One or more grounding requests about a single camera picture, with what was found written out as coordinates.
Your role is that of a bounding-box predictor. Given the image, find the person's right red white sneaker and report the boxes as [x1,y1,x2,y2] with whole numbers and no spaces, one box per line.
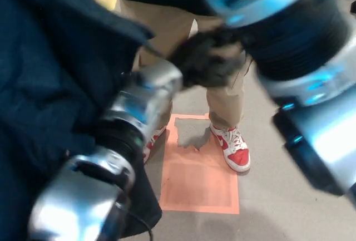
[143,125,168,164]

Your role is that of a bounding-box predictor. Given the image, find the person's left red white sneaker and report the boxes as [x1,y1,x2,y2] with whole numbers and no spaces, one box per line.
[210,123,251,174]

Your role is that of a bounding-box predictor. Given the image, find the dark teal windbreaker coat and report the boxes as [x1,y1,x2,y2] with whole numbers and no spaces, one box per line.
[0,0,164,241]

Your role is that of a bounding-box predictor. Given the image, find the orange square floor marker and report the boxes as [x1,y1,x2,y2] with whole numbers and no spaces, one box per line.
[158,114,240,215]

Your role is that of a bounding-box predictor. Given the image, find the person's khaki trousers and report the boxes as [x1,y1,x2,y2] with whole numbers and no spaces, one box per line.
[116,0,254,129]

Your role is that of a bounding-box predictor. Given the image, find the person's red white sneaker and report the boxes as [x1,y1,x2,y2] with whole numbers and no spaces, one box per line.
[210,123,251,174]
[143,125,168,164]

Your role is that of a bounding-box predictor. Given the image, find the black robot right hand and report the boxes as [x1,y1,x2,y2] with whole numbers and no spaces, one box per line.
[188,26,253,56]

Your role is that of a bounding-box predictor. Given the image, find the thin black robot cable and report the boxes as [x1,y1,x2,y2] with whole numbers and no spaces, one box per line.
[130,214,156,241]

